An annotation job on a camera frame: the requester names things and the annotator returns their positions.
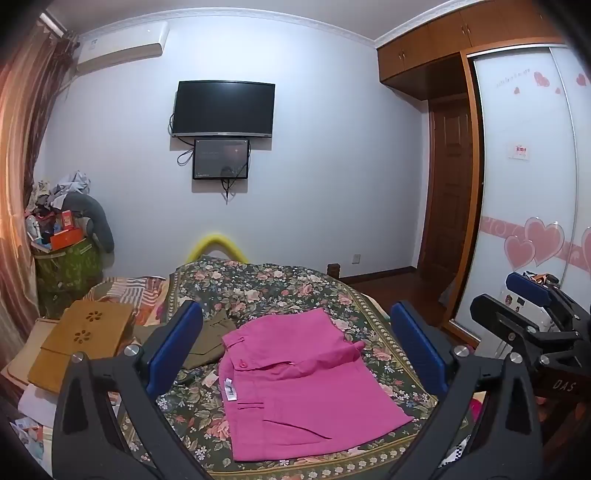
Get striped blanket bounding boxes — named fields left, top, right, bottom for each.
left=85, top=276, right=169, bottom=329

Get pile of clothes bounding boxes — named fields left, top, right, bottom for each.
left=28, top=171, right=93, bottom=214

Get black wall television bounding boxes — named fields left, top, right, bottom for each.
left=171, top=80, right=276, bottom=139

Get white air conditioner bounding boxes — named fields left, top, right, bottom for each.
left=76, top=21, right=170, bottom=75

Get orange box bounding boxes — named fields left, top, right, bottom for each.
left=50, top=228, right=86, bottom=251

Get heart print wardrobe doors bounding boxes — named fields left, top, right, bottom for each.
left=445, top=44, right=591, bottom=340

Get beige boards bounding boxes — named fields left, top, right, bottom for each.
left=0, top=318, right=59, bottom=398

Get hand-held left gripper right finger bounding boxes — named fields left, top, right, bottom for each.
left=388, top=300, right=544, bottom=480

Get floral blanket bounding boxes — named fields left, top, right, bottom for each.
left=117, top=256, right=476, bottom=480

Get olive green pants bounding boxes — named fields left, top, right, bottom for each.
left=182, top=308, right=239, bottom=370

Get small black monitor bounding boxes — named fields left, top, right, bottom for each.
left=192, top=138, right=251, bottom=181

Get green storage bin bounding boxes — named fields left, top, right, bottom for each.
left=32, top=235, right=103, bottom=319

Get brown striped curtain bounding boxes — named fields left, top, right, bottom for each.
left=0, top=28, right=82, bottom=370

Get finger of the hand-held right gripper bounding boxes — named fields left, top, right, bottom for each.
left=505, top=271, right=591, bottom=330
left=470, top=293, right=557, bottom=367

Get pink pants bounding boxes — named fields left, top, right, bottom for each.
left=217, top=307, right=414, bottom=463

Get wooden overhead cabinets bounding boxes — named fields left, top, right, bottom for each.
left=376, top=7, right=591, bottom=91

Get wooden door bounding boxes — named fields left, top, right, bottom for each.
left=418, top=92, right=482, bottom=296

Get black cable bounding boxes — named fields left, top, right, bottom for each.
left=220, top=166, right=237, bottom=205

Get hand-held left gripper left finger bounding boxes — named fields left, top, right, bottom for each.
left=52, top=300, right=209, bottom=480

